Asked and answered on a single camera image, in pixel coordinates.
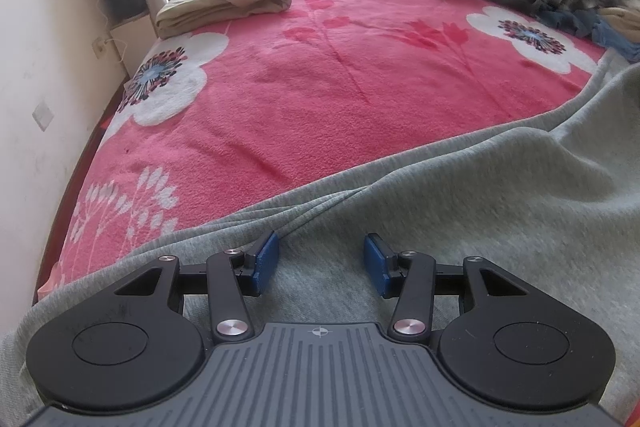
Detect pink floral blanket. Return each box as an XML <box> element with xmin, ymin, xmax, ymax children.
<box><xmin>32</xmin><ymin>0</ymin><xmax>613</xmax><ymax>303</ymax></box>

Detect light blue garment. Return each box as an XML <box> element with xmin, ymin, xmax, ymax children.
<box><xmin>592</xmin><ymin>19</ymin><xmax>640</xmax><ymax>62</ymax></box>

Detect grey sweatpants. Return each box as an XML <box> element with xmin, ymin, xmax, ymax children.
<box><xmin>0</xmin><ymin>49</ymin><xmax>640</xmax><ymax>427</ymax></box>

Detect cream garment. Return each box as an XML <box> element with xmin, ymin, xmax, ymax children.
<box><xmin>597</xmin><ymin>4</ymin><xmax>640</xmax><ymax>32</ymax></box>

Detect dark blue denim garment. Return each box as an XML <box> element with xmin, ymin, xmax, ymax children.
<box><xmin>472</xmin><ymin>0</ymin><xmax>608</xmax><ymax>40</ymax></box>

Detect white wall switch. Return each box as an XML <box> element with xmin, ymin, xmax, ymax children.
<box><xmin>32</xmin><ymin>103</ymin><xmax>56</xmax><ymax>131</ymax></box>

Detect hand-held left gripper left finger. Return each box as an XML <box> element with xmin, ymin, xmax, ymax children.
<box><xmin>114</xmin><ymin>229</ymin><xmax>280</xmax><ymax>342</ymax></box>

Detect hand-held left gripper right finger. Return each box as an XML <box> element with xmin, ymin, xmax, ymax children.
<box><xmin>363</xmin><ymin>233</ymin><xmax>530</xmax><ymax>342</ymax></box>

